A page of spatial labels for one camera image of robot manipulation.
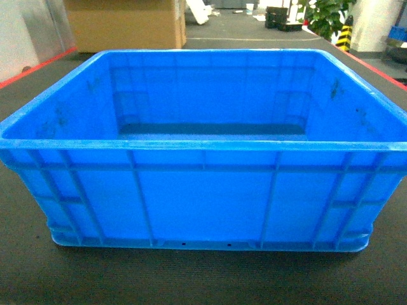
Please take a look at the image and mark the black stacked crates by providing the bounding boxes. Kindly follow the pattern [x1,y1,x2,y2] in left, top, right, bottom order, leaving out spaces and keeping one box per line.
[265,6,303,32]

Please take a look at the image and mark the white foam block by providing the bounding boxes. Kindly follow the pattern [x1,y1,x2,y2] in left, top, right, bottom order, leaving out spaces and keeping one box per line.
[186,0,212,25]

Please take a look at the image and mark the green potted plant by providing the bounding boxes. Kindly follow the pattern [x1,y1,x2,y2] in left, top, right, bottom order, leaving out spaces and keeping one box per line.
[298,0,357,42]

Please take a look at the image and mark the yellow black striped post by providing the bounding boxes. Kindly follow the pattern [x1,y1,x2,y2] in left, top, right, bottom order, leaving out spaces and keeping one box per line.
[335,15,354,53]

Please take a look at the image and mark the large blue plastic crate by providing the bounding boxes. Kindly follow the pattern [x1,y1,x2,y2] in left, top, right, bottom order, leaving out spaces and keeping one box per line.
[1,49,406,252]

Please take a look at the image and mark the small blue bin far right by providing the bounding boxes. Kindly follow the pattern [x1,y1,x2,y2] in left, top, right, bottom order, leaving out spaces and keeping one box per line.
[388,25,407,42]

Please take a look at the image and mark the large cardboard box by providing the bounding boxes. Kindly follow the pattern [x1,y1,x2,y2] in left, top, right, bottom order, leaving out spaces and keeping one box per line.
[64,0,186,53]

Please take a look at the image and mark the white paper cup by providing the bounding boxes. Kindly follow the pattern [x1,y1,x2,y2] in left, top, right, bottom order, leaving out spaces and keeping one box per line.
[245,3,254,15]

